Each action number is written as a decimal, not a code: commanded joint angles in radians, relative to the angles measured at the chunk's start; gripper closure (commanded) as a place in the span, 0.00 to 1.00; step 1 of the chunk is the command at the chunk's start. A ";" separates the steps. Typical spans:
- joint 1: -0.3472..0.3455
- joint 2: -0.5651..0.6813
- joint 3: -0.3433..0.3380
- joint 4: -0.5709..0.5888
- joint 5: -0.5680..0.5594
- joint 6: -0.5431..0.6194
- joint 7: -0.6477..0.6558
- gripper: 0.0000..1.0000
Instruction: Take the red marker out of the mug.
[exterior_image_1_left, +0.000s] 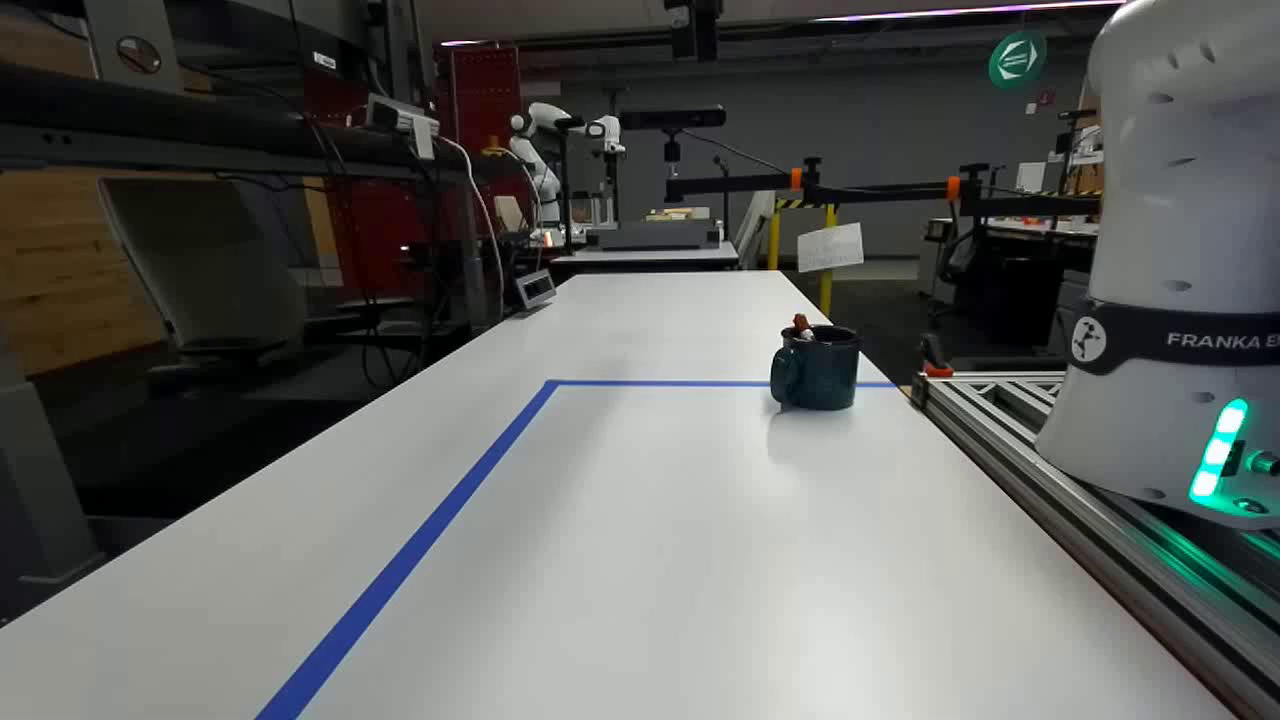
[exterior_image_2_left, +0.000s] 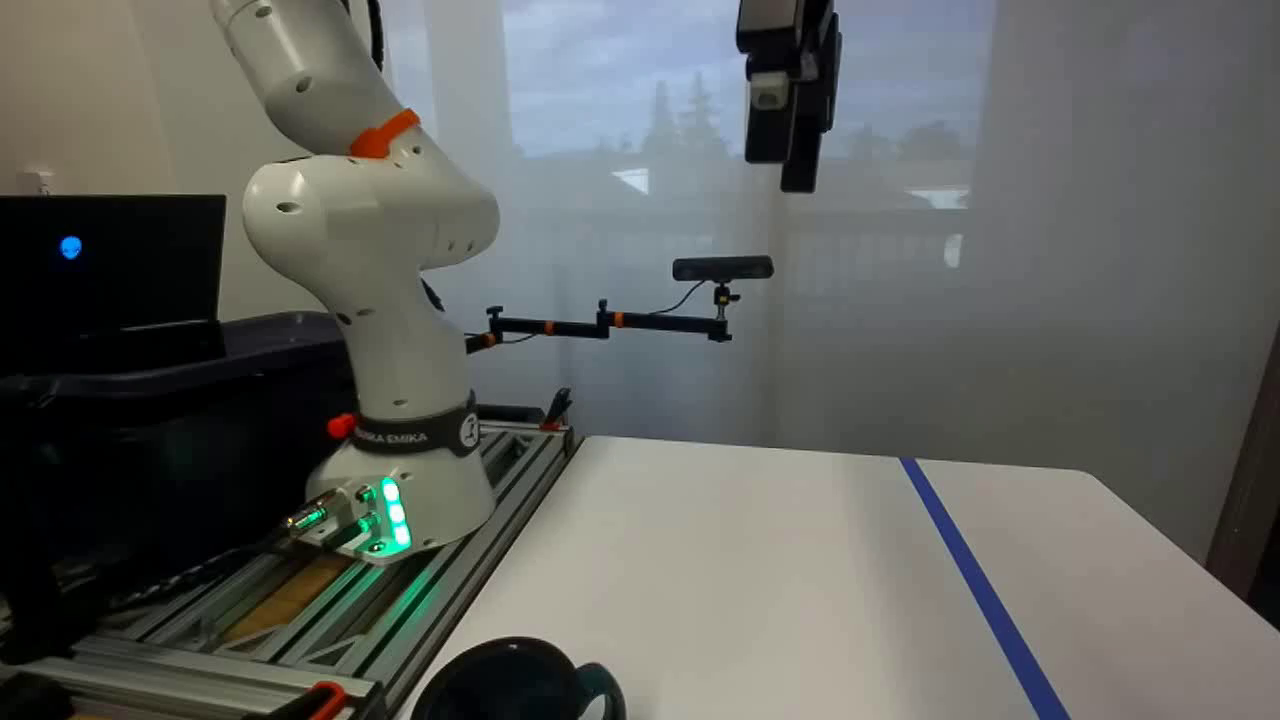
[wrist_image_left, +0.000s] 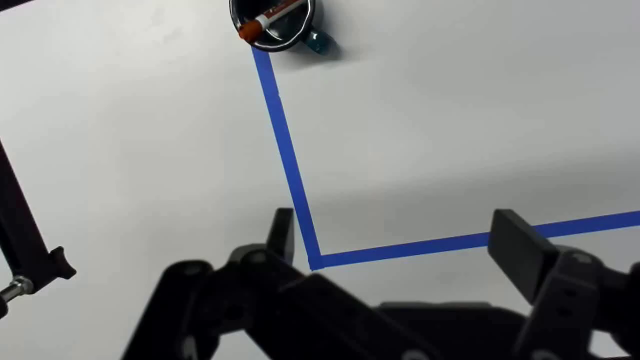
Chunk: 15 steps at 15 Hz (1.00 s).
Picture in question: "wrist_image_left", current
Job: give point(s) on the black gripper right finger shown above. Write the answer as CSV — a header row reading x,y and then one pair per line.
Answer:
x,y
561,286

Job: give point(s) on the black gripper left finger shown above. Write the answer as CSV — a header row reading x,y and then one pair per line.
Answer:
x,y
200,301

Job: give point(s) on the long blue tape strip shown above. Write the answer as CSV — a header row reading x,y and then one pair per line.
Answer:
x,y
466,240

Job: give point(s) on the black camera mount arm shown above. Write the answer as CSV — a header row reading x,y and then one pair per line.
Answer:
x,y
23,233

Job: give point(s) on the dark teal ceramic mug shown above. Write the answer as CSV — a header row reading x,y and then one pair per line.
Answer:
x,y
292,37

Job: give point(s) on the red dry erase marker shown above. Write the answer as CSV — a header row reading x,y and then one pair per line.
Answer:
x,y
257,26

